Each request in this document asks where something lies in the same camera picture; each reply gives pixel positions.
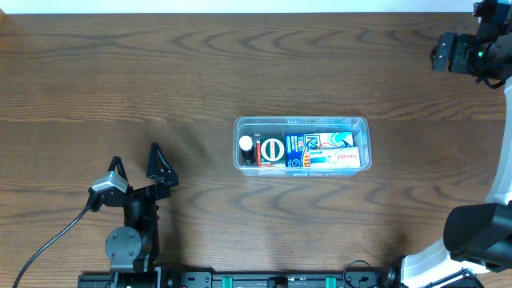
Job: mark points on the blue Kool Fever box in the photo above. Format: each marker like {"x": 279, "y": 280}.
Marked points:
{"x": 298, "y": 146}

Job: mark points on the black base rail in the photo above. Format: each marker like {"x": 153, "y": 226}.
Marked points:
{"x": 205, "y": 279}

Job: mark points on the white blue Panadol box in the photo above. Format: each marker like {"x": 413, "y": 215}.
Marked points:
{"x": 335, "y": 158}

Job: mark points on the dark bottle white cap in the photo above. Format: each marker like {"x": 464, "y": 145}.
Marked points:
{"x": 247, "y": 151}

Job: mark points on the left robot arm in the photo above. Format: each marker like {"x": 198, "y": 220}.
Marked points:
{"x": 133, "y": 247}

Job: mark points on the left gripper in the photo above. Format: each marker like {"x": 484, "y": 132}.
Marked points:
{"x": 141, "y": 191}

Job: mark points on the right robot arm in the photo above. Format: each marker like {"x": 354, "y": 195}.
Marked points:
{"x": 476, "y": 238}

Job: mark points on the green square box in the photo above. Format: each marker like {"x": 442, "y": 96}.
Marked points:
{"x": 273, "y": 151}

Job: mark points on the red Panadol box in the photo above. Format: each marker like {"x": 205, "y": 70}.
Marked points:
{"x": 258, "y": 152}

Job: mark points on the clear plastic container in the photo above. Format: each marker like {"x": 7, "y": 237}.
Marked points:
{"x": 261, "y": 126}

